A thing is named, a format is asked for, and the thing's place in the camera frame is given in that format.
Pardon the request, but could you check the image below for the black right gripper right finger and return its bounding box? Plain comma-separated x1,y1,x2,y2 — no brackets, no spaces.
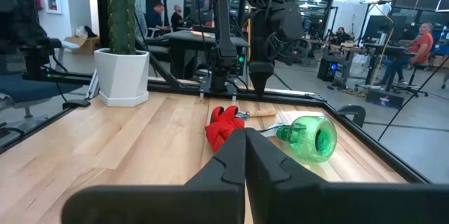
244,127,449,224

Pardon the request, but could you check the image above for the black table clamp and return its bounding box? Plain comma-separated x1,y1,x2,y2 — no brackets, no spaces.
337,104,366,129

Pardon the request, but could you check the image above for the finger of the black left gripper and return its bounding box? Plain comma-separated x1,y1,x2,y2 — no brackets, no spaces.
248,62,262,95
261,62,275,95

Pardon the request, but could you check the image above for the person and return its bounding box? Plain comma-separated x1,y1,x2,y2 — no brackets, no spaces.
170,4,186,32
331,26,352,46
145,2,172,38
377,22,435,86

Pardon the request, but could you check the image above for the office chair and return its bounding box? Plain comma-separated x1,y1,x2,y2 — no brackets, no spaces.
0,37,83,119

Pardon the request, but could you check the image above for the black aluminium table frame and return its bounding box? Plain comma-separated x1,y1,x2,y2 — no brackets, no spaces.
0,71,432,185

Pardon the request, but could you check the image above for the computer tower with blue light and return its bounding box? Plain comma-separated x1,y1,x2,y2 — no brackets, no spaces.
317,57,343,83

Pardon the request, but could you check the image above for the cardboard box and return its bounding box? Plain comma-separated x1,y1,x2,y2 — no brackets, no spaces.
64,35,101,55

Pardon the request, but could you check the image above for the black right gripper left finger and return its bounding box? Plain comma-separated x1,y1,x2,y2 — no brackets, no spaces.
61,128,246,224

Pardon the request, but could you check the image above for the black desk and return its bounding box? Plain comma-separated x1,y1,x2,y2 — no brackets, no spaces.
163,29,250,79

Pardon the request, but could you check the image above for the black diagonal frame brace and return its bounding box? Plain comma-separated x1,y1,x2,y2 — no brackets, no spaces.
135,37,183,90

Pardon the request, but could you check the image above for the green plastic spray bottle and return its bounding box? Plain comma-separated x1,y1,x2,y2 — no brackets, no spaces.
261,115,337,164

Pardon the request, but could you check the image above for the black frame post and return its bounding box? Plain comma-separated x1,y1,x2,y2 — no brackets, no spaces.
95,0,112,49

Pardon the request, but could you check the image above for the green cactus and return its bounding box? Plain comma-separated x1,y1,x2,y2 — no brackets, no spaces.
106,0,137,55

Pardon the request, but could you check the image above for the white hexagonal plant pot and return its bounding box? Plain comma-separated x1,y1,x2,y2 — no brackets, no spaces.
93,47,151,107

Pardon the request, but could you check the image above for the wooden-handled garden hand tool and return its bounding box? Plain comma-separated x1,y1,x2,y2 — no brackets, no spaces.
235,109,278,120

